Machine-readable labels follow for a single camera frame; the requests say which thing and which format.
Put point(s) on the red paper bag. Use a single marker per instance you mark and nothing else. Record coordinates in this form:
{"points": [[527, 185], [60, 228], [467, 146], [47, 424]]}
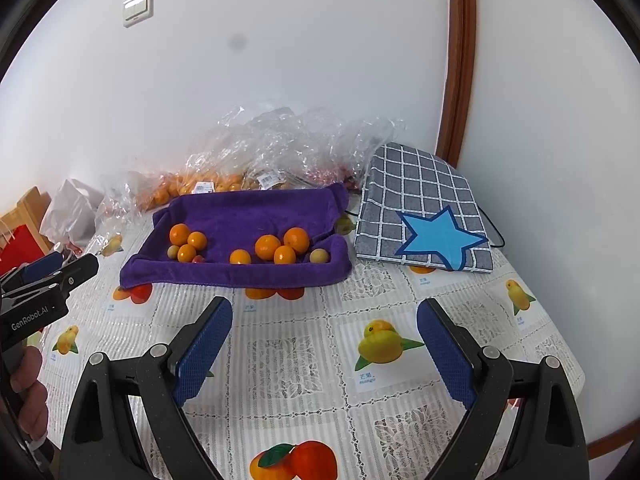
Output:
{"points": [[17, 252]]}

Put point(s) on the fruit print lace tablecloth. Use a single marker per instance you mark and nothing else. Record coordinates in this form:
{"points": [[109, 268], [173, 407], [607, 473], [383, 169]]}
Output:
{"points": [[300, 360]]}

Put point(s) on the white light switch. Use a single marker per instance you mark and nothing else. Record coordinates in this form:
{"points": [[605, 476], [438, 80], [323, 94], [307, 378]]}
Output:
{"points": [[138, 7]]}

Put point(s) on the large orange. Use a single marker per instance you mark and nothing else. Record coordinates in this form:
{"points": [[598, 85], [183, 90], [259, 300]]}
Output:
{"points": [[267, 247]]}

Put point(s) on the purple towel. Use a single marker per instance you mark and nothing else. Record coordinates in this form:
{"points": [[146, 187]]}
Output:
{"points": [[250, 210]]}

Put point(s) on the brown wooden baseboard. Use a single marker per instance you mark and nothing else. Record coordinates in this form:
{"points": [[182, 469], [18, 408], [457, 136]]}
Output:
{"points": [[617, 437]]}

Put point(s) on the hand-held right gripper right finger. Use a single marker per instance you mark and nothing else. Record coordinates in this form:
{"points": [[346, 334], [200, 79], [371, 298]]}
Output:
{"points": [[445, 355]]}

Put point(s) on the person's left hand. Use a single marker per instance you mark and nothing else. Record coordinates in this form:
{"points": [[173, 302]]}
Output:
{"points": [[31, 395]]}

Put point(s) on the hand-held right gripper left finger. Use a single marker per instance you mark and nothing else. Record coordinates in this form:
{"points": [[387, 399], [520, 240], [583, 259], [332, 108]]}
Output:
{"points": [[205, 355]]}

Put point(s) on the grey checkered cushion blue star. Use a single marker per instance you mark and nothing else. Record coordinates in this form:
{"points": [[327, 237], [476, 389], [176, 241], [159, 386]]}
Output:
{"points": [[425, 195]]}

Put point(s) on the yellow-green round fruit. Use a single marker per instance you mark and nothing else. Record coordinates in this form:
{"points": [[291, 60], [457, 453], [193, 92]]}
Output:
{"points": [[342, 225], [173, 252], [318, 256]]}

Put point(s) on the clear plastic bag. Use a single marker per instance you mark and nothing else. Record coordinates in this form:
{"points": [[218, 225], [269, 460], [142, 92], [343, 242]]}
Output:
{"points": [[125, 190], [250, 145], [360, 145]]}

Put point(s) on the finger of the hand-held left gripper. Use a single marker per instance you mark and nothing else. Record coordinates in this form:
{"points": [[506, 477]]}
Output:
{"points": [[75, 272], [42, 265]]}

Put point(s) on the white plastic bag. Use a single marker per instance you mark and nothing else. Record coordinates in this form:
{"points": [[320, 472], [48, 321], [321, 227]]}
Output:
{"points": [[70, 210]]}

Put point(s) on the pile of bagged oranges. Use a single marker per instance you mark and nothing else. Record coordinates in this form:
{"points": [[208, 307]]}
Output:
{"points": [[170, 187]]}

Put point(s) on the brown wooden door frame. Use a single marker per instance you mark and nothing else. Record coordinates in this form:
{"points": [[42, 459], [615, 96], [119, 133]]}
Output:
{"points": [[460, 60]]}

